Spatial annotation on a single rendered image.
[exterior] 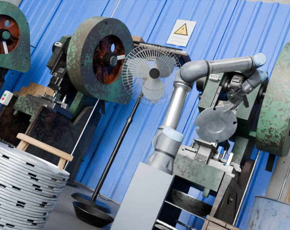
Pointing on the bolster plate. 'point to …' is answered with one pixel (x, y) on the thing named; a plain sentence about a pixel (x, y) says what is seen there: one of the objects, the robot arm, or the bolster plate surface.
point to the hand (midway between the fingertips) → (225, 110)
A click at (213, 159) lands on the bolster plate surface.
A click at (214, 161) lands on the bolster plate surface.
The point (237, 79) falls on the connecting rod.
